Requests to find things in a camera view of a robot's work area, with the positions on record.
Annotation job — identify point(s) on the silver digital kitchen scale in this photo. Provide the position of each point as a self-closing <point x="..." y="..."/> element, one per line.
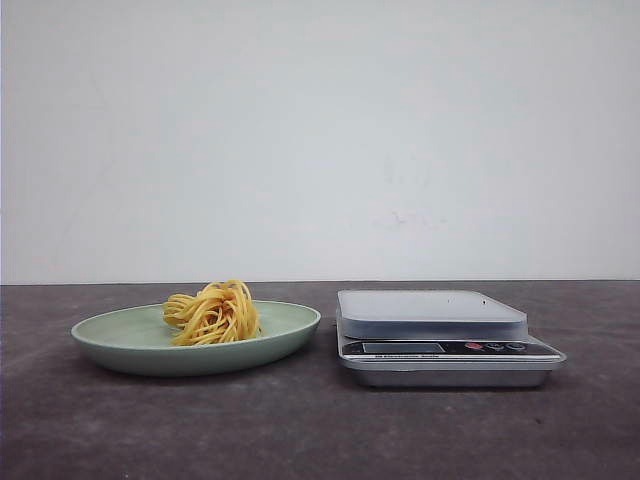
<point x="440" y="339"/>

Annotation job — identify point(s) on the light green plate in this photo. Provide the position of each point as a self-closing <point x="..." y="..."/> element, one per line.
<point x="137" y="341"/>

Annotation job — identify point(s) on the yellow vermicelli noodle bundle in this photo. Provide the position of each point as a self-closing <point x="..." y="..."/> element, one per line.
<point x="221" y="312"/>

